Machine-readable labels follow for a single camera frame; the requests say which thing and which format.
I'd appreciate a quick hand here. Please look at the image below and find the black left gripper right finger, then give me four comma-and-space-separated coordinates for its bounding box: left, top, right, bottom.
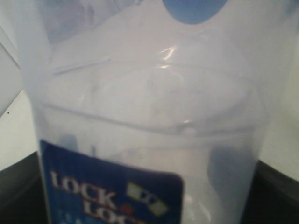
242, 161, 299, 224

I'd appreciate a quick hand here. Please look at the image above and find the clear plastic container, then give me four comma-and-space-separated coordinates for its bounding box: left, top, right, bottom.
14, 0, 299, 224

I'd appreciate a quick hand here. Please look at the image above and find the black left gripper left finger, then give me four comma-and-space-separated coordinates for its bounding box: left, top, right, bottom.
0, 152, 48, 224

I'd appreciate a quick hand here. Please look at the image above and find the white backdrop curtain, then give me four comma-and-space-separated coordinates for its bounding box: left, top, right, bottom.
0, 0, 23, 114

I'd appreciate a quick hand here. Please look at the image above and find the blue container lid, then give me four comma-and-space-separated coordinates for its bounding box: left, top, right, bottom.
162, 0, 227, 25

